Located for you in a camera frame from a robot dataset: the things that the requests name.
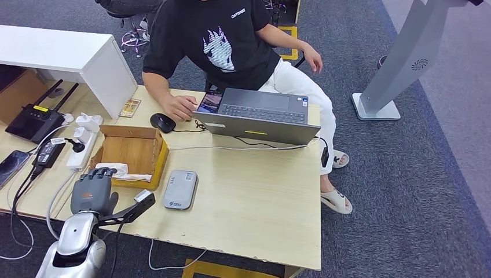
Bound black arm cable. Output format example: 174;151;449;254
109;220;126;278

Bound black router with antennas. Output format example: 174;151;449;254
4;79;79;145

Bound beige sandal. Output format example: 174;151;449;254
320;188;353;215
332;149;350;169

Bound dark cabinet wooden edge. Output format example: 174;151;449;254
265;0;302;25

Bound black mouse cable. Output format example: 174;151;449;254
173;119;208;134

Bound white power strip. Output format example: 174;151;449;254
65;126;100;172

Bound wooden box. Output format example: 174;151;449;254
89;125;170;192

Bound white cable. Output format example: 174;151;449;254
147;239;208;271

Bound grey power strip cable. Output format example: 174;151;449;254
46;170;78;240

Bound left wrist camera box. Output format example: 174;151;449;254
97;189;157;227

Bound person's right hand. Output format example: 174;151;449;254
161;94;199;123

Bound black plug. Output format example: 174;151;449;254
65;138;86;153

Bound smartphone with lit screen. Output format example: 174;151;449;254
196;90;224;114

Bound yellow floor tape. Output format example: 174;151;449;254
278;25;299;61

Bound person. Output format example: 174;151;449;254
142;0;353;215
96;0;164;42

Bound grey card reader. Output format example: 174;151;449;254
162;170;199;211

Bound person's left hand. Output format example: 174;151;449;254
303;44;324;74

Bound black computer mouse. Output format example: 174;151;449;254
149;113;177;134

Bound black power adapter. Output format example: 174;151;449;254
32;137;67;170

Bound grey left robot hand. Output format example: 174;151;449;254
70;167;120;215

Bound grey kiosk stand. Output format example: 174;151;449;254
351;0;485;122

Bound grey laptop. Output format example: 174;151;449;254
192;88;321;147

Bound black smartphone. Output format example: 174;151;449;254
0;150;30;189

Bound chrome chair base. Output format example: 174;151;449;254
120;28;151;58

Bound white cabinet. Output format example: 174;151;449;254
0;24;138;120

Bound white tissue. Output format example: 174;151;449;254
95;163;153;182

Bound black laptop power cable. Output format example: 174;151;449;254
233;135;327;151

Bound yellow patterned card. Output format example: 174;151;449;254
119;98;142;119

